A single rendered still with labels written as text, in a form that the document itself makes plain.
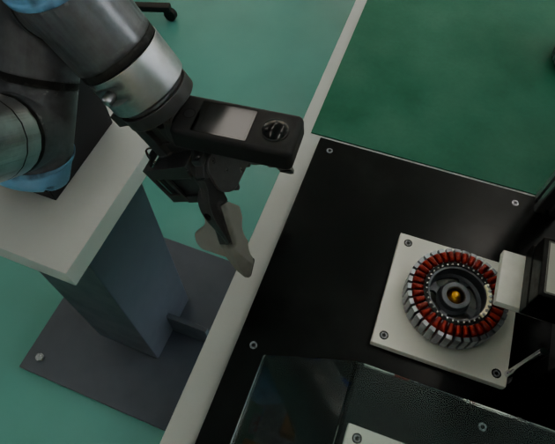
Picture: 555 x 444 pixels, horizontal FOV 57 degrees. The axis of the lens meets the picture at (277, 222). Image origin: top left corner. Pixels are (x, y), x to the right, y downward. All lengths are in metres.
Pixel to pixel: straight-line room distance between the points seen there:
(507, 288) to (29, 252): 0.58
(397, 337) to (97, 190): 0.45
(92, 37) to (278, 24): 1.77
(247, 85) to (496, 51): 1.12
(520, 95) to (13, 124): 0.73
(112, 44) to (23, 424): 1.20
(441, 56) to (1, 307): 1.30
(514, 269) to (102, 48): 0.43
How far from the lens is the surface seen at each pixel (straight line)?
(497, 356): 0.63
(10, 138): 0.47
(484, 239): 0.71
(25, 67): 0.52
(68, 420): 1.46
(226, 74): 1.97
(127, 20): 0.44
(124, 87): 0.44
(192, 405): 0.62
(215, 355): 0.63
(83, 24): 0.42
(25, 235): 0.76
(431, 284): 0.62
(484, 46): 0.98
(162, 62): 0.45
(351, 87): 0.85
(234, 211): 0.51
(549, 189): 0.73
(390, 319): 0.61
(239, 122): 0.46
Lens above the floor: 1.35
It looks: 60 degrees down
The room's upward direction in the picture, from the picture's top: straight up
